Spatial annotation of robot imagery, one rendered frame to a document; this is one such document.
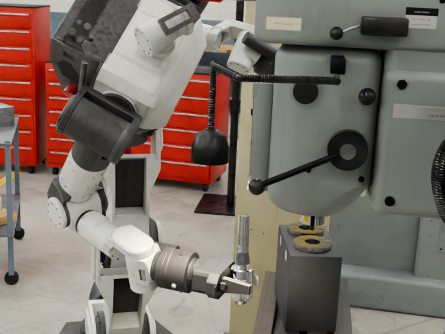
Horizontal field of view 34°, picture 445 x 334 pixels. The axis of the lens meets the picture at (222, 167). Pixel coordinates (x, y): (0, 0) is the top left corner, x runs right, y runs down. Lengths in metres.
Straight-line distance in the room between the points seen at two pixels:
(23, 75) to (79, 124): 4.99
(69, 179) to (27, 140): 4.93
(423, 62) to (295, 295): 0.67
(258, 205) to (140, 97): 1.74
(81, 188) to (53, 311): 2.39
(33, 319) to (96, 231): 2.31
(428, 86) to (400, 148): 0.12
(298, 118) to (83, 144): 0.49
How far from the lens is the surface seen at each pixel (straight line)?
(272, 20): 1.26
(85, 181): 1.65
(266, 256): 3.32
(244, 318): 3.45
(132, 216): 1.98
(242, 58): 1.92
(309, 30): 1.26
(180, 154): 6.12
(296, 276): 1.68
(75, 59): 1.63
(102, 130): 1.52
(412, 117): 1.28
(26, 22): 6.45
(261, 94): 1.37
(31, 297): 4.21
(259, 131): 1.38
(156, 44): 1.51
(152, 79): 1.58
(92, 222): 1.71
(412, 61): 1.28
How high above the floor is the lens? 1.73
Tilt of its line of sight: 14 degrees down
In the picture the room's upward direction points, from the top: 3 degrees clockwise
